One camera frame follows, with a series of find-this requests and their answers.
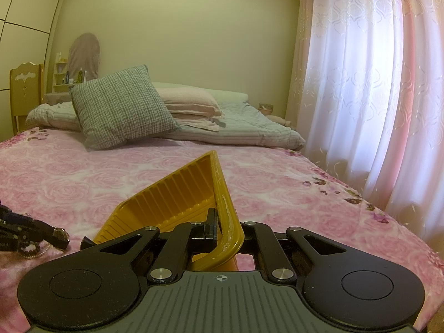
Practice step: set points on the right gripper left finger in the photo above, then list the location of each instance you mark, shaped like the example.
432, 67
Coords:
101, 284

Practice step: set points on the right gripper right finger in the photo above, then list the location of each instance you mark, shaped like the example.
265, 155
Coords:
342, 286

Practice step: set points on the small black rectangular case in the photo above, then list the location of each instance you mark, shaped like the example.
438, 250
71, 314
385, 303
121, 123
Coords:
86, 243

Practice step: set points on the black leather strap watch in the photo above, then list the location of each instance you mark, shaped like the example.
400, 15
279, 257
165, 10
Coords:
19, 233

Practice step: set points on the gold plastic tray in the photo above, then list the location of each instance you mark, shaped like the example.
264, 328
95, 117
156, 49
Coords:
184, 196

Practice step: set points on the pink floral bedspread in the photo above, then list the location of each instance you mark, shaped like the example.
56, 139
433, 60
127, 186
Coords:
50, 176

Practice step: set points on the grey checked pillow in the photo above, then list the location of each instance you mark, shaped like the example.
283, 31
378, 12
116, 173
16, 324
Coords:
120, 107

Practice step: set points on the white pink curtain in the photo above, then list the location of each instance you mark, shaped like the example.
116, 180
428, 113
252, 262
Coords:
367, 96

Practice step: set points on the grey folded quilt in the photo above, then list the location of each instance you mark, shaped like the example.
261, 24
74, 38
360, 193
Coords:
241, 124

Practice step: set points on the wooden shelf with bottles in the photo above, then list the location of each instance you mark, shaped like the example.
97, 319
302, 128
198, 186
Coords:
63, 80

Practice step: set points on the wooden chair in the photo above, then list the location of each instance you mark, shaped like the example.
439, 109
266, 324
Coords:
26, 93

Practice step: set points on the grey cloth covered mirror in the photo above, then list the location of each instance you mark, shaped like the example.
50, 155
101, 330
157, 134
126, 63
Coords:
84, 54

